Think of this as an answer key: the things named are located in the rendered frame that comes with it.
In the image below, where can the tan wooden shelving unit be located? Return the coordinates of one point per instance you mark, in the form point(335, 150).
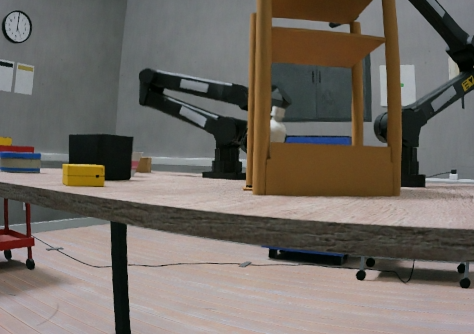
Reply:
point(301, 169)

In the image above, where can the white bottle with grey cap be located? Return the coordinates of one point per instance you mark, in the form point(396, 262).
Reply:
point(278, 131)

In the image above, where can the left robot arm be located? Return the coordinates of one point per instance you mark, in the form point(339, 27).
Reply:
point(434, 102)

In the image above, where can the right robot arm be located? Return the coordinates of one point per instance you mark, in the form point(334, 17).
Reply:
point(227, 131)

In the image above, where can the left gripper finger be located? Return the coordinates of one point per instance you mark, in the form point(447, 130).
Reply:
point(332, 25)

